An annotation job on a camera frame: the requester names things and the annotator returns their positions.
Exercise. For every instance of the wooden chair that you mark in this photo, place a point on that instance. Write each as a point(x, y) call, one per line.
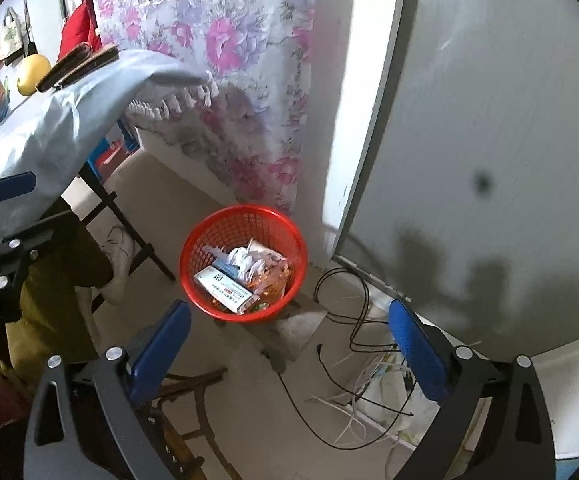
point(194, 380)

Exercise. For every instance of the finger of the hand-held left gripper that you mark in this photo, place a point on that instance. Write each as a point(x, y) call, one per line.
point(29, 240)
point(12, 187)

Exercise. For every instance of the beige tote bag green print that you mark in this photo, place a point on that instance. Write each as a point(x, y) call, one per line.
point(8, 40)

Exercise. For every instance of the white plastic bag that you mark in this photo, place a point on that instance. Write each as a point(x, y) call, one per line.
point(244, 260)

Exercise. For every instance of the red plastic mesh basket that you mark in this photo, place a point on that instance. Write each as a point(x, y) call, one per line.
point(204, 230)

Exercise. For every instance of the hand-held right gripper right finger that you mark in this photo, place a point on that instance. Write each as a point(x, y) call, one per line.
point(417, 350)

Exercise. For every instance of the person's leg olive pants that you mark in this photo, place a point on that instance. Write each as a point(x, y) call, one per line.
point(54, 300)

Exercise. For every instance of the black folding table leg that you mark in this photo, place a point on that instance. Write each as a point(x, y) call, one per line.
point(139, 245)

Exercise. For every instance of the white medicine box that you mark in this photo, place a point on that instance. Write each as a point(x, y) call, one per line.
point(224, 290)

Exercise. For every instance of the brown leather wallet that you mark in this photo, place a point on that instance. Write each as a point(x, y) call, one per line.
point(89, 65)

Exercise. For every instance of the blue face mask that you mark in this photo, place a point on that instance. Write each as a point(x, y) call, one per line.
point(227, 267)

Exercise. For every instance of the person's white shoe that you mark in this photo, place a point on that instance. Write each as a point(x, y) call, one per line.
point(119, 255)

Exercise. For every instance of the stacked plastic stools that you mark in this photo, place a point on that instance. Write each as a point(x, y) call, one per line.
point(109, 160)

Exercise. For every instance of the red cushion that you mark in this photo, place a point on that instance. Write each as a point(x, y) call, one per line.
point(77, 30)

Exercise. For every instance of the orange box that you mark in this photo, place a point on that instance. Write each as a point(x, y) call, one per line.
point(269, 285)

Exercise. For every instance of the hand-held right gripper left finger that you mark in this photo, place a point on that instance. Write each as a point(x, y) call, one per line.
point(162, 350)

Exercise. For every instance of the yellow pomelo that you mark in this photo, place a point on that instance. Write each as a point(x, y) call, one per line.
point(32, 75)

